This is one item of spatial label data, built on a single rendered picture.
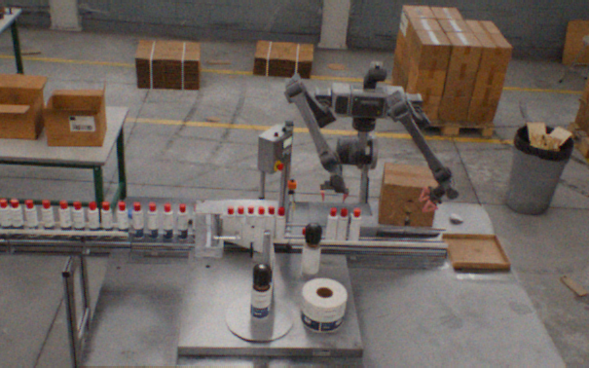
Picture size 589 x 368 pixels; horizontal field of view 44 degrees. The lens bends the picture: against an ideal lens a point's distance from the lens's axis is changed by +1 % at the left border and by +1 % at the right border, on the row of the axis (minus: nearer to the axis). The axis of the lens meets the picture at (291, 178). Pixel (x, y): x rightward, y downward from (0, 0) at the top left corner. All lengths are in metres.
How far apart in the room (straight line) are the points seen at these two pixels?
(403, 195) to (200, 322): 1.36
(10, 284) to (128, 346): 1.89
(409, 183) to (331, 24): 5.13
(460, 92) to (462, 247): 3.12
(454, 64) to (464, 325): 3.70
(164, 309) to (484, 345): 1.47
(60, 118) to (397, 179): 2.17
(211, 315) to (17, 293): 1.93
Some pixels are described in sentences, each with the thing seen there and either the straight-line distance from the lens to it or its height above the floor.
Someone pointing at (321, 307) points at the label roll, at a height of 1.02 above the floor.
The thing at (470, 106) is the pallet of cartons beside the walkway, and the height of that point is 0.30.
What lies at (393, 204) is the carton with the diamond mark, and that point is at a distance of 4.00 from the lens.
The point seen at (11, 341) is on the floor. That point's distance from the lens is 4.65.
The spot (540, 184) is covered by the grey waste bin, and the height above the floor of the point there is 0.30.
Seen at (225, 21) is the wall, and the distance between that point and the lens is 8.94.
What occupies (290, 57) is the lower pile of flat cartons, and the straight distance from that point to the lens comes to 7.94.
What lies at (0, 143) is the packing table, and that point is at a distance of 5.02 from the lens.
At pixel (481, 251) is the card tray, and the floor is 0.83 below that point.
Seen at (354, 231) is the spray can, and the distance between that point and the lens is 3.77.
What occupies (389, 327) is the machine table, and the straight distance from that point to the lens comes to 3.44.
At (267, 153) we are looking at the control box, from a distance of 3.52.
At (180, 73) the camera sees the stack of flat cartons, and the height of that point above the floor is 0.18.
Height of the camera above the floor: 3.10
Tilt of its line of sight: 31 degrees down
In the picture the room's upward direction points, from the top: 5 degrees clockwise
